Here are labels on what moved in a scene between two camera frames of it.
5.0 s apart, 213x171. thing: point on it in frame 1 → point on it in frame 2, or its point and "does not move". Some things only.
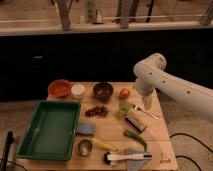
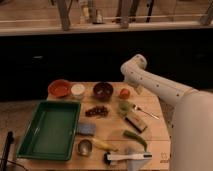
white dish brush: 108,157 does not move
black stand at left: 9,141 does not move
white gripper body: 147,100 → 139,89
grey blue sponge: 86,129 does not move
